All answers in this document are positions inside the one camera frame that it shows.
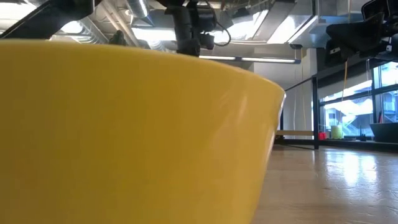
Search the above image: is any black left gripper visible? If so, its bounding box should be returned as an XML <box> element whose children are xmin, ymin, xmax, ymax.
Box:
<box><xmin>176</xmin><ymin>30</ymin><xmax>201</xmax><ymax>57</ymax></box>

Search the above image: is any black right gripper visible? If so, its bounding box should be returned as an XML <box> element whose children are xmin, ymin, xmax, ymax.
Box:
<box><xmin>326</xmin><ymin>0</ymin><xmax>398</xmax><ymax>62</ymax></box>

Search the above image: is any plain yellow bowl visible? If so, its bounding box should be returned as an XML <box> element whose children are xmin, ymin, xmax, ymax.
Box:
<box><xmin>0</xmin><ymin>39</ymin><xmax>286</xmax><ymax>224</ymax></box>

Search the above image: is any green cactus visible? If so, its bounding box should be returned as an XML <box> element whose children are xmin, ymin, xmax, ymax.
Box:
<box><xmin>108</xmin><ymin>29</ymin><xmax>127</xmax><ymax>47</ymax></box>

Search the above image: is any large glass window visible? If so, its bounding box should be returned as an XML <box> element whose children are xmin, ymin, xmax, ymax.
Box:
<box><xmin>319</xmin><ymin>57</ymin><xmax>398</xmax><ymax>140</ymax></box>

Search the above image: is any yellow-green cylindrical container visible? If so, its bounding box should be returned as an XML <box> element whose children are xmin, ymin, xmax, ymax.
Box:
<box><xmin>330</xmin><ymin>124</ymin><xmax>344</xmax><ymax>140</ymax></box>

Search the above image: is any black bin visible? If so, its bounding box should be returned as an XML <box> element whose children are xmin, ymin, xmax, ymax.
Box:
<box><xmin>369</xmin><ymin>122</ymin><xmax>398</xmax><ymax>144</ymax></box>

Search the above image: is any grey rectangular air duct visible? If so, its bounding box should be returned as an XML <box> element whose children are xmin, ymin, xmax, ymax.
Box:
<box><xmin>248</xmin><ymin>0</ymin><xmax>371</xmax><ymax>49</ymax></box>

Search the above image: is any silver round ventilation duct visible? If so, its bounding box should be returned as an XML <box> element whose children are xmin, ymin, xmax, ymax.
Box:
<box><xmin>124</xmin><ymin>0</ymin><xmax>152</xmax><ymax>19</ymax></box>

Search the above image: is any black frame wooden shelf rack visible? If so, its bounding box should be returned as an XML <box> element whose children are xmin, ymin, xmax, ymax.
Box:
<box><xmin>275</xmin><ymin>74</ymin><xmax>321</xmax><ymax>151</ymax></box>

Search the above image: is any black aluminium rig frame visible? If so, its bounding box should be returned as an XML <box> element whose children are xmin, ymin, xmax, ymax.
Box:
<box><xmin>273</xmin><ymin>136</ymin><xmax>398</xmax><ymax>154</ymax></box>

